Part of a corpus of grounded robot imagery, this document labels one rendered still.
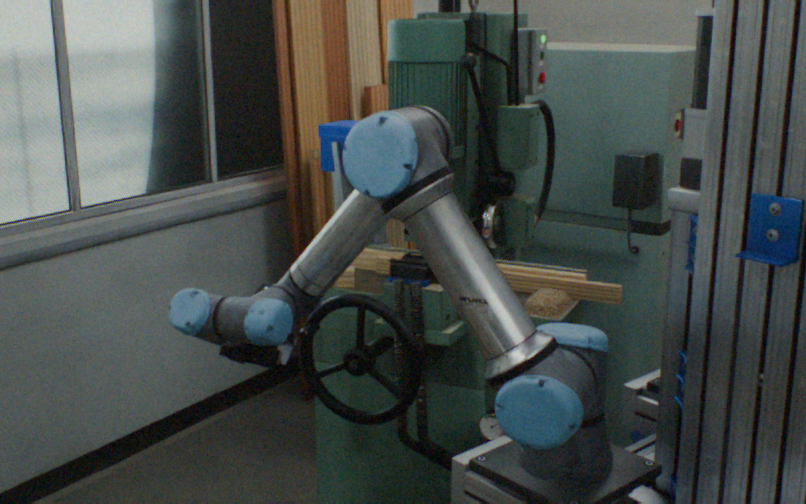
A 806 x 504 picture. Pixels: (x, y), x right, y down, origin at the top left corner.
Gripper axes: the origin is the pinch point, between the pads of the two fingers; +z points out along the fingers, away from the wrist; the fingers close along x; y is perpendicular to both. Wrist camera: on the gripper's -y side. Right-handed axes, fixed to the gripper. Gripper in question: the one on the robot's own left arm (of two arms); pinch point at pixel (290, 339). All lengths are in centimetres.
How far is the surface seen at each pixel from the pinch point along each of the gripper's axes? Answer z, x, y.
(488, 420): 35.0, 31.9, 5.9
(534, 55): 41, 24, -83
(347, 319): 32.5, -5.7, -10.7
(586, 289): 41, 46, -27
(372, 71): 163, -89, -137
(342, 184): 95, -51, -64
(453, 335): 24.4, 24.1, -9.5
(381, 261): 40.8, -4.5, -27.4
